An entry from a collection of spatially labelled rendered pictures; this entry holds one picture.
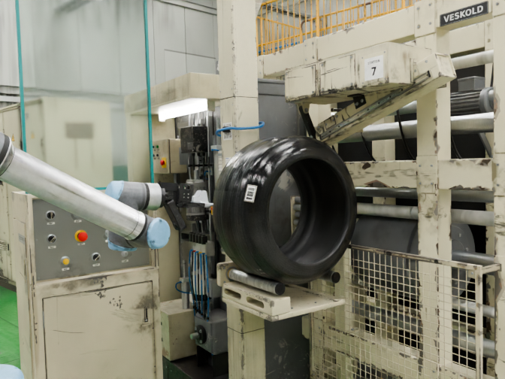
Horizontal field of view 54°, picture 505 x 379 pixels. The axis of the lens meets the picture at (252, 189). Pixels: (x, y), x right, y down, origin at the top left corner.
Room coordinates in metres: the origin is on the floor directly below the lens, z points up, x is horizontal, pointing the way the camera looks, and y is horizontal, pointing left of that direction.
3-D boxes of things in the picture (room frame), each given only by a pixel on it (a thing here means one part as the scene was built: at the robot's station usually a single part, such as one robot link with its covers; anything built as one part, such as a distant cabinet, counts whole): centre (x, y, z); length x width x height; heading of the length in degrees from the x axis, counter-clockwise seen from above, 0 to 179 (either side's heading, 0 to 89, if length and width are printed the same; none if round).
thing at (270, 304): (1.97, 0.01, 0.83); 0.36 x 0.09 x 0.06; 34
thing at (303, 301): (2.04, -0.11, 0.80); 0.37 x 0.36 x 0.02; 124
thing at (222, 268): (2.19, -0.01, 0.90); 0.40 x 0.03 x 0.10; 124
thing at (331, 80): (2.10, -0.43, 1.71); 0.61 x 0.25 x 0.15; 34
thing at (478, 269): (2.04, -0.51, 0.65); 0.90 x 0.02 x 0.70; 34
